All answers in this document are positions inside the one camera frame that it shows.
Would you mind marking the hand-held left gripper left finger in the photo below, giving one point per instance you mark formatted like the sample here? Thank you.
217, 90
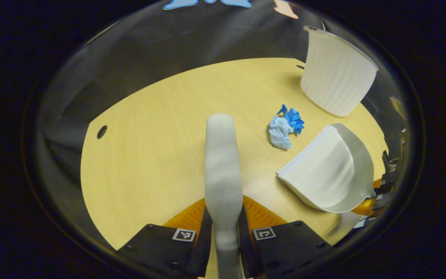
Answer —
157, 246

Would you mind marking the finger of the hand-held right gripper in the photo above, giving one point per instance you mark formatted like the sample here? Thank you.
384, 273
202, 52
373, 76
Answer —
381, 197

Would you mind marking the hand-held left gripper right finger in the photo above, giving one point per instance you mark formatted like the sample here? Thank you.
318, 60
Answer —
289, 246

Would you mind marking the white dustpan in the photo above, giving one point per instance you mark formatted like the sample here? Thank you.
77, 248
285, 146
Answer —
331, 170

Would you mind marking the small white broom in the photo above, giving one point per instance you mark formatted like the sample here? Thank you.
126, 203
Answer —
223, 174

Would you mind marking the light blue paper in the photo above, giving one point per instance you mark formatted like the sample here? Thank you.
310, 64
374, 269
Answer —
280, 131

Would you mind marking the white ribbed garbage bin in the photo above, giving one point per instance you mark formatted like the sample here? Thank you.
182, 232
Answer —
337, 73

